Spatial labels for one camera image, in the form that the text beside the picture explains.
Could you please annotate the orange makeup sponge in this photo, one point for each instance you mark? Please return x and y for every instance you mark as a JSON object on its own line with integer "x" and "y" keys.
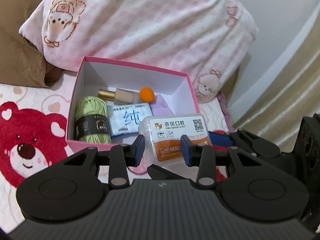
{"x": 146, "y": 94}

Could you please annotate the red bear print blanket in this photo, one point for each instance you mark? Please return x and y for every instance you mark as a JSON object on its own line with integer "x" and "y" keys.
{"x": 33, "y": 126}

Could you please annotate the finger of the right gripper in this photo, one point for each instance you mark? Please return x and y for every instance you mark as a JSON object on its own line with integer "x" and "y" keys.
{"x": 220, "y": 138}
{"x": 158, "y": 173}

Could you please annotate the gold capped foundation bottle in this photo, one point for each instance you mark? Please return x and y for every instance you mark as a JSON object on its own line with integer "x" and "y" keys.
{"x": 119, "y": 96}

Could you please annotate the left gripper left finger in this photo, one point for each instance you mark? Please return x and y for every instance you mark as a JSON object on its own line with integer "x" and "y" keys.
{"x": 118, "y": 158}

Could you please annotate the green yarn ball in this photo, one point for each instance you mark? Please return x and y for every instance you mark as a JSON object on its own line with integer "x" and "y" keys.
{"x": 91, "y": 121}

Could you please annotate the pink checked cartoon pillow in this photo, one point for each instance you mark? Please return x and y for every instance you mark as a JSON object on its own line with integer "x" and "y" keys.
{"x": 206, "y": 39}

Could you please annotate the brown pillow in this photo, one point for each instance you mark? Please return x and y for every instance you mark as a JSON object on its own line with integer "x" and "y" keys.
{"x": 21, "y": 62}

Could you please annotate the pink cardboard box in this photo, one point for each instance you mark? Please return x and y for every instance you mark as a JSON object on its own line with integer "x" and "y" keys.
{"x": 119, "y": 80}

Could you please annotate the blue wet wipes pack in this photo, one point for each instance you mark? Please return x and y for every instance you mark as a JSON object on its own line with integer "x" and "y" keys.
{"x": 125, "y": 119}

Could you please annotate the beige striped curtain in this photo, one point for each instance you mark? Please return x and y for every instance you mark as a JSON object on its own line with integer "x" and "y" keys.
{"x": 277, "y": 114}

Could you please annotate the clear floss pick box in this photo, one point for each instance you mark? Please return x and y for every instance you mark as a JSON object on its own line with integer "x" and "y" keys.
{"x": 163, "y": 137}

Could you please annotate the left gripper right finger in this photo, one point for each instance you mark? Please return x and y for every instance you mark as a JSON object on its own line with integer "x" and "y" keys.
{"x": 205, "y": 158}

